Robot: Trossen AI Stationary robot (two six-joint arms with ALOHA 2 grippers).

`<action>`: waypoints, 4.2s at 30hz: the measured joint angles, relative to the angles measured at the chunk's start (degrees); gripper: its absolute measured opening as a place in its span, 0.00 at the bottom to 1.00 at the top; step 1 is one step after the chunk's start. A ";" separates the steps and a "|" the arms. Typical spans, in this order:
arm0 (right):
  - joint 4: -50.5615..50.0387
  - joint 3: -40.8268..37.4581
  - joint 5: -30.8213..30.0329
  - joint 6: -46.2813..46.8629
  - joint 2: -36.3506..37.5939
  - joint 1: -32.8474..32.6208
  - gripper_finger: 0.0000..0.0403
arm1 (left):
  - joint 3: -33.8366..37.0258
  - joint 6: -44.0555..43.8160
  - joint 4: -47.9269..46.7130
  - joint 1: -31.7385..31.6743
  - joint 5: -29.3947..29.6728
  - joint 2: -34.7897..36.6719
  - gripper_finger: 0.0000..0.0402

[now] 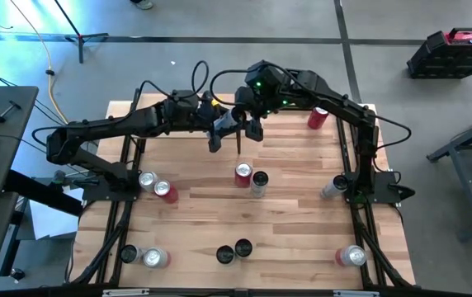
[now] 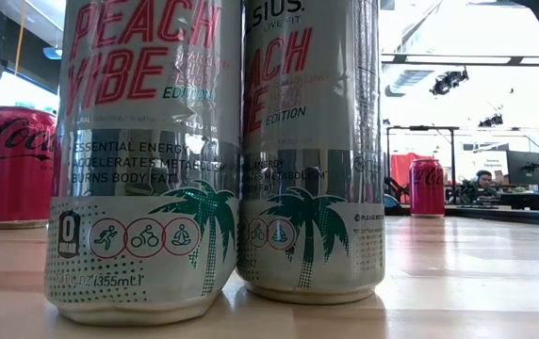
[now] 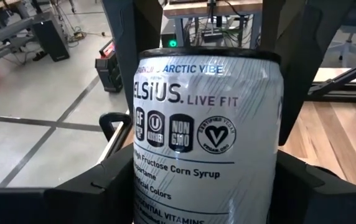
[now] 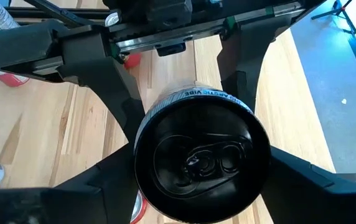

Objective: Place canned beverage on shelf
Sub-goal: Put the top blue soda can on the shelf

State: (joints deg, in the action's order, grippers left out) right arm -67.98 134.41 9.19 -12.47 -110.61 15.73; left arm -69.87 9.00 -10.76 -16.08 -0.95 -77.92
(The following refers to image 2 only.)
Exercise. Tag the dented Celsius Peach Vibe can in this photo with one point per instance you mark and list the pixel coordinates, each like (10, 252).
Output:
(147, 141)

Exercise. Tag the black computer monitor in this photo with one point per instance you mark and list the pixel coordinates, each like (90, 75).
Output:
(524, 165)

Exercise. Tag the black spotlight cluster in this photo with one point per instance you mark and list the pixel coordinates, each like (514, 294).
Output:
(491, 121)
(448, 82)

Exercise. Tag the red Coca-Cola can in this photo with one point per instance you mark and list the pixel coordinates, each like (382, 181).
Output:
(15, 179)
(427, 188)

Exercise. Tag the blue rounded object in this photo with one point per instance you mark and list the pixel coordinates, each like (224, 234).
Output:
(390, 203)

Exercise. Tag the person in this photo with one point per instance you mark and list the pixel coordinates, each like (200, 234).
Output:
(484, 181)

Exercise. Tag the white printed sign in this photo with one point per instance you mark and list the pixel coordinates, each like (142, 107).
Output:
(491, 162)

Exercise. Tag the black ceiling beam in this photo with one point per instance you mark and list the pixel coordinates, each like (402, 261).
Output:
(393, 59)

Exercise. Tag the red cloth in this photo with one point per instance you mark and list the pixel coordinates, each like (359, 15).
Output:
(400, 162)

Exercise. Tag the black metal workstation frame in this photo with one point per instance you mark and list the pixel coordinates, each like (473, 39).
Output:
(420, 128)

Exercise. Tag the black aluminium table frame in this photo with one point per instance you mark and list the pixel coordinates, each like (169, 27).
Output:
(505, 215)

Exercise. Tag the silver ventilation duct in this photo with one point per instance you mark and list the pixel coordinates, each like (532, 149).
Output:
(411, 77)

